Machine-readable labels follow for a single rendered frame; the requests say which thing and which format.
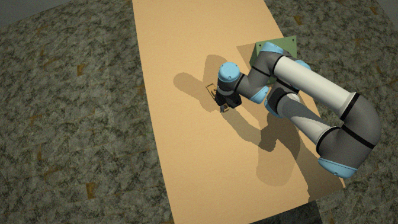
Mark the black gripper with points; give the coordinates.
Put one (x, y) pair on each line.
(232, 98)

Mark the tan shallow rectangular tray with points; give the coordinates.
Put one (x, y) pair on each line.
(210, 87)

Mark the beige number cube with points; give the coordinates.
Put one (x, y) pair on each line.
(213, 91)
(226, 107)

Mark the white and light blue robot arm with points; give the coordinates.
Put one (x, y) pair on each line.
(342, 149)

